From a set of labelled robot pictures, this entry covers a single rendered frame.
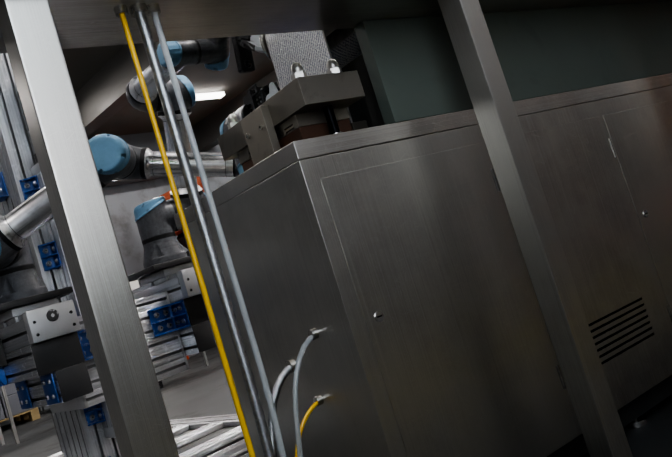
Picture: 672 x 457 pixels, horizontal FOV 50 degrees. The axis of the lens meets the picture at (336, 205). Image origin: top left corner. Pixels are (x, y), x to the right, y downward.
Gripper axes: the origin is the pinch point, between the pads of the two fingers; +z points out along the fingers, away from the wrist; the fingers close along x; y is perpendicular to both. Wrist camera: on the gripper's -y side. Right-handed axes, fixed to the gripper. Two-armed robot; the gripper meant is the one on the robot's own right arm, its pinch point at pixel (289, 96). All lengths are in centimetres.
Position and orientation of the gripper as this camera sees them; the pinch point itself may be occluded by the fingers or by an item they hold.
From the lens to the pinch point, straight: 188.0
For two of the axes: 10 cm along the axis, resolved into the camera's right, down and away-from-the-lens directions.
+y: -3.0, -9.5, 0.8
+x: 7.9, -2.0, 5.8
